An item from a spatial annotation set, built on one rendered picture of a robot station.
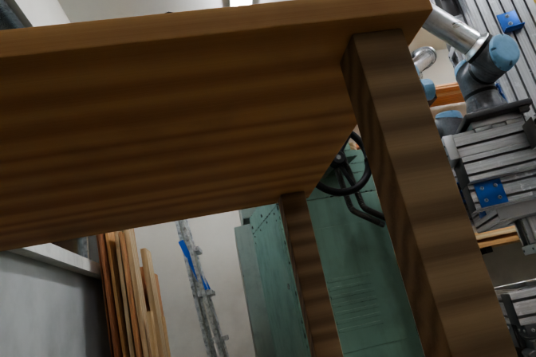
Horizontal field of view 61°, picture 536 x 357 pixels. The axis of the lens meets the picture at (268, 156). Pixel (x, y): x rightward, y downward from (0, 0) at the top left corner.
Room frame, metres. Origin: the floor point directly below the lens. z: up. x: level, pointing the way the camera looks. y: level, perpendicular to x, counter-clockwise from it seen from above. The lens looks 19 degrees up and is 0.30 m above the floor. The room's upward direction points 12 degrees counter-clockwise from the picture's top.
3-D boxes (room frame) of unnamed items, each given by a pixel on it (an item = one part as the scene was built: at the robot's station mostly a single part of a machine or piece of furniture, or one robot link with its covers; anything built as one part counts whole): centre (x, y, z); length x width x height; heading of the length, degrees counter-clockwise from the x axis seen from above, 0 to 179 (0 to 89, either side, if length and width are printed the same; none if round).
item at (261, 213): (2.11, -0.13, 0.76); 0.57 x 0.45 x 0.09; 16
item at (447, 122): (2.08, -0.88, 0.98); 0.13 x 0.12 x 0.14; 44
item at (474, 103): (1.59, -0.82, 0.87); 0.15 x 0.15 x 0.10
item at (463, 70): (1.58, -0.82, 0.98); 0.13 x 0.12 x 0.14; 12
